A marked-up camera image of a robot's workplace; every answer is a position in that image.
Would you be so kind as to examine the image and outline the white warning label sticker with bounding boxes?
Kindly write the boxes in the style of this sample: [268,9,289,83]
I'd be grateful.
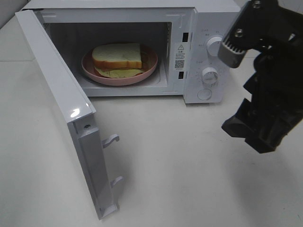
[173,42,188,71]

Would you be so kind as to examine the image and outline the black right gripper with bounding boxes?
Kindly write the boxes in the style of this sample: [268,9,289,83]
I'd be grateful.
[218,0,303,153]

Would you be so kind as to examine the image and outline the pink round plate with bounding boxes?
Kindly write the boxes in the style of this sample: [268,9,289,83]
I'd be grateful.
[81,44,158,86]

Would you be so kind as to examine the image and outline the white microwave oven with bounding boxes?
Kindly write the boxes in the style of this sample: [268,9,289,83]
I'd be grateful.
[21,0,240,104]

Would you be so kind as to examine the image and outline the white microwave door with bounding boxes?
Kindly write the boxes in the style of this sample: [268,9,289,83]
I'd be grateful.
[16,10,123,219]

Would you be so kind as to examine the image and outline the white upper microwave knob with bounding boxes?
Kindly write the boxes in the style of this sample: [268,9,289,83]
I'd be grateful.
[206,35,223,57]

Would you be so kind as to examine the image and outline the white lower timer knob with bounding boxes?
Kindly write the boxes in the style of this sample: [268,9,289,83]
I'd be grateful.
[202,67,219,86]

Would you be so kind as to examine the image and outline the yellow egg sheet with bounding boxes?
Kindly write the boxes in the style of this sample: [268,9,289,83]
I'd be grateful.
[94,67,144,79]

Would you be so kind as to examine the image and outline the round door release button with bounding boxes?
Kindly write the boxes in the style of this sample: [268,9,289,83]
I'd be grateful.
[197,89,212,100]

